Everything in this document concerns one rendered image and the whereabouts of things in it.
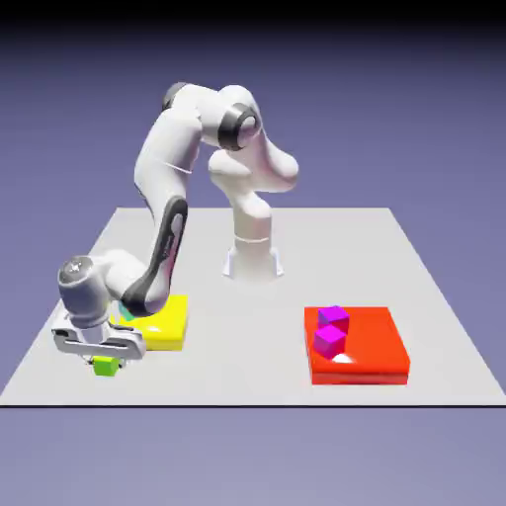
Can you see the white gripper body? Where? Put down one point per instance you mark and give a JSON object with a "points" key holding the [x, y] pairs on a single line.
{"points": [[97, 342]]}

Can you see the small green cube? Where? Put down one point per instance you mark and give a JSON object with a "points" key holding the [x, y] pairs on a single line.
{"points": [[105, 367]]}

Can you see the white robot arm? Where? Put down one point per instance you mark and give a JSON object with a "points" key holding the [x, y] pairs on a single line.
{"points": [[170, 158]]}

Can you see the small teal cube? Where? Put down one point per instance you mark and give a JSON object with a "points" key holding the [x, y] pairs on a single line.
{"points": [[126, 313]]}

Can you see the small magenta cube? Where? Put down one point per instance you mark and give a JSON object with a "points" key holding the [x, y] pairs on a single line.
{"points": [[329, 341], [334, 317]]}

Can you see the large yellow box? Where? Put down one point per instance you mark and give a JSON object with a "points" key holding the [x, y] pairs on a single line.
{"points": [[168, 326]]}

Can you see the large orange box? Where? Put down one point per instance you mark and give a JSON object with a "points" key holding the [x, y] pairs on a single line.
{"points": [[367, 348]]}

